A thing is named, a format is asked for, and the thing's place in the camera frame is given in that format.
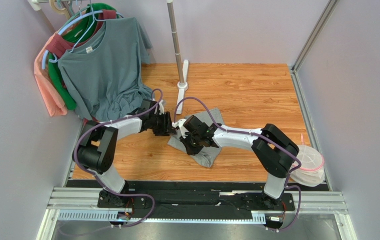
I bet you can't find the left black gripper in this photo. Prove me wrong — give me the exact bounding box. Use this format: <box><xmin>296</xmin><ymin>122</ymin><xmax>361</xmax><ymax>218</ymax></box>
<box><xmin>149</xmin><ymin>111</ymin><xmax>177</xmax><ymax>137</ymax></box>

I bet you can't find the grey cloth napkin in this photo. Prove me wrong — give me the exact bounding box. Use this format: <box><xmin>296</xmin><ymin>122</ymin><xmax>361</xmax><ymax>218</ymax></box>
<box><xmin>167</xmin><ymin>108</ymin><xmax>224</xmax><ymax>168</ymax></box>

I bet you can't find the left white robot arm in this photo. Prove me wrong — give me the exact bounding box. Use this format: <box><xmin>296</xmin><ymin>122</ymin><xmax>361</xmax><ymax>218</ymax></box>
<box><xmin>72</xmin><ymin>99</ymin><xmax>176</xmax><ymax>197</ymax></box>

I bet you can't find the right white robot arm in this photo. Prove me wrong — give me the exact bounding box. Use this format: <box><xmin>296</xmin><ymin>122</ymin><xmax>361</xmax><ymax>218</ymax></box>
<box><xmin>172</xmin><ymin>115</ymin><xmax>299</xmax><ymax>200</ymax></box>

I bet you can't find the white clothes rack stand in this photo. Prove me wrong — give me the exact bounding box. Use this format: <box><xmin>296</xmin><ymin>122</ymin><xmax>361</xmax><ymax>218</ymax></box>
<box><xmin>166</xmin><ymin>0</ymin><xmax>189</xmax><ymax>115</ymax></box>

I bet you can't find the grey-blue t-shirt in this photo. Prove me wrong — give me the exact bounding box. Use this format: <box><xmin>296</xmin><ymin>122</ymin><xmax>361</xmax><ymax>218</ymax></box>
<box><xmin>57</xmin><ymin>17</ymin><xmax>152</xmax><ymax>122</ymax></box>

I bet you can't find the pink t-shirt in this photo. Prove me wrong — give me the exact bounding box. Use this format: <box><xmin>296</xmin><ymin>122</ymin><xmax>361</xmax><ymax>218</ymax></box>
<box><xmin>34</xmin><ymin>35</ymin><xmax>68</xmax><ymax>117</ymax></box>

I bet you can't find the white mesh laundry basket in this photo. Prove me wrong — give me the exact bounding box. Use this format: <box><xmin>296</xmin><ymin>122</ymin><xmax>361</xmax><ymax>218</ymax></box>
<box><xmin>290</xmin><ymin>134</ymin><xmax>325</xmax><ymax>188</ymax></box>

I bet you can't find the maroon t-shirt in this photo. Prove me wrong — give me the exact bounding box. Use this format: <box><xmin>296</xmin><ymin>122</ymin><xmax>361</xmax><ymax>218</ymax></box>
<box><xmin>46</xmin><ymin>9</ymin><xmax>118</xmax><ymax>60</ymax></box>

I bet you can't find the light blue hanger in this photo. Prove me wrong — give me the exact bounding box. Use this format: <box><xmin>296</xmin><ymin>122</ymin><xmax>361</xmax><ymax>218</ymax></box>
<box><xmin>41</xmin><ymin>3</ymin><xmax>123</xmax><ymax>70</ymax></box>

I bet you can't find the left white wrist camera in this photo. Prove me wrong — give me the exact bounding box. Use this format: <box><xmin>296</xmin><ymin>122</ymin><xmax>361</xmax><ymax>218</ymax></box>
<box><xmin>157</xmin><ymin>100</ymin><xmax>166</xmax><ymax>115</ymax></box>

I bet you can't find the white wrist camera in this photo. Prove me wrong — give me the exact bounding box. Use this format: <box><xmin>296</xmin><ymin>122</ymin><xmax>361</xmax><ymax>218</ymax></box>
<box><xmin>157</xmin><ymin>100</ymin><xmax>166</xmax><ymax>115</ymax></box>
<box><xmin>172</xmin><ymin>119</ymin><xmax>188</xmax><ymax>138</ymax></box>

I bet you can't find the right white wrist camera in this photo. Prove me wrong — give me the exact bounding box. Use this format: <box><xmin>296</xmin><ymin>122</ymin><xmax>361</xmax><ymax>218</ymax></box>
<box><xmin>172</xmin><ymin>119</ymin><xmax>188</xmax><ymax>138</ymax></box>

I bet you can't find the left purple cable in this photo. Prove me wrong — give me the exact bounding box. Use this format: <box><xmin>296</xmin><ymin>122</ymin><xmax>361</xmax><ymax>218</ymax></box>
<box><xmin>72</xmin><ymin>88</ymin><xmax>164</xmax><ymax>229</ymax></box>

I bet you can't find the purple cable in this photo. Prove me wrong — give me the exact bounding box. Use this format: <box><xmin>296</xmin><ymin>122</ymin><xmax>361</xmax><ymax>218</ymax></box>
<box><xmin>173</xmin><ymin>97</ymin><xmax>302</xmax><ymax>232</ymax></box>
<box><xmin>72</xmin><ymin>88</ymin><xmax>164</xmax><ymax>229</ymax></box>

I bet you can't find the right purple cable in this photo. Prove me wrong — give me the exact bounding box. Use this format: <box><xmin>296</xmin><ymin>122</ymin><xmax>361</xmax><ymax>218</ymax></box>
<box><xmin>173</xmin><ymin>97</ymin><xmax>302</xmax><ymax>232</ymax></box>

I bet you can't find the aluminium frame post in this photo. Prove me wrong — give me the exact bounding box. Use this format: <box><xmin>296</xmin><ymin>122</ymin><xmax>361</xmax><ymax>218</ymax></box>
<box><xmin>291</xmin><ymin>0</ymin><xmax>340</xmax><ymax>73</ymax></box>

